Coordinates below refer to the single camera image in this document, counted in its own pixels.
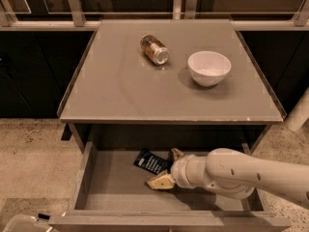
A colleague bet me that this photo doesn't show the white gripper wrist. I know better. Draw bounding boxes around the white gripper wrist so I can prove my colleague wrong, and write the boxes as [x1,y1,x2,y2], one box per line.
[147,148,210,189]

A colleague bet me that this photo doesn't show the dark blue rxbar wrapper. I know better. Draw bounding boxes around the dark blue rxbar wrapper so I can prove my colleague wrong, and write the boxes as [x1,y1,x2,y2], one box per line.
[133,149,172,174]

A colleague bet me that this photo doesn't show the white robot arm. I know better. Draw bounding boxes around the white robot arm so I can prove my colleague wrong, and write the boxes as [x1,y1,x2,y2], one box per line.
[147,148,309,208]

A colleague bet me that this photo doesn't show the open grey top drawer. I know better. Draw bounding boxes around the open grey top drawer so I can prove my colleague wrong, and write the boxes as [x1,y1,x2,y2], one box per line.
[49,142,291,232]

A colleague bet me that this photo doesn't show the grey cabinet with counter top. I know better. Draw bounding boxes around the grey cabinet with counter top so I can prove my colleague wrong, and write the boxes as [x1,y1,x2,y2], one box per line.
[59,19,284,138]

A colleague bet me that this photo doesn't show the white ceramic bowl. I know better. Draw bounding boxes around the white ceramic bowl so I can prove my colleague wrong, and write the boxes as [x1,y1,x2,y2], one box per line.
[187,51,232,87]

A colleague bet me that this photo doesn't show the glass jar with metal lid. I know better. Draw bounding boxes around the glass jar with metal lid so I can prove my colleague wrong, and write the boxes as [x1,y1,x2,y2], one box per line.
[140,35,169,66]

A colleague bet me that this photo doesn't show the white plastic bin corner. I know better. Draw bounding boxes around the white plastic bin corner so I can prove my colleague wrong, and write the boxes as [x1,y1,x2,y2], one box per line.
[2,215,56,232]

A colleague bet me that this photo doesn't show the metal railing frame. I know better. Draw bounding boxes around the metal railing frame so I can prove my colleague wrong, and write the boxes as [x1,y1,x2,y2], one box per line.
[1,0,308,26]

